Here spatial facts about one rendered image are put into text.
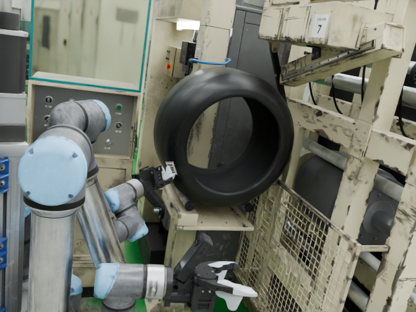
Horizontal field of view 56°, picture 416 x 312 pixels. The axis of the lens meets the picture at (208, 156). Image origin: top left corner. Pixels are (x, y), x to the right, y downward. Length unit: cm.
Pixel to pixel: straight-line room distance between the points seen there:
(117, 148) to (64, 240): 142
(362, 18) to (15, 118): 116
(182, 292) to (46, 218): 35
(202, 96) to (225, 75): 13
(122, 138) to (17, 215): 113
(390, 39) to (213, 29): 82
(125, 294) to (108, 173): 137
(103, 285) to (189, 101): 85
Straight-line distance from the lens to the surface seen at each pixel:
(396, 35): 152
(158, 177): 150
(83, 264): 247
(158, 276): 91
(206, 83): 156
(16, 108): 112
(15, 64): 110
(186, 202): 170
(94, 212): 96
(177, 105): 155
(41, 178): 76
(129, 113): 219
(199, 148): 201
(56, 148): 75
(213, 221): 183
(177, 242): 221
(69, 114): 128
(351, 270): 152
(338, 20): 149
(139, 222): 135
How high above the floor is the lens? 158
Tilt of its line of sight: 16 degrees down
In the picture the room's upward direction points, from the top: 10 degrees clockwise
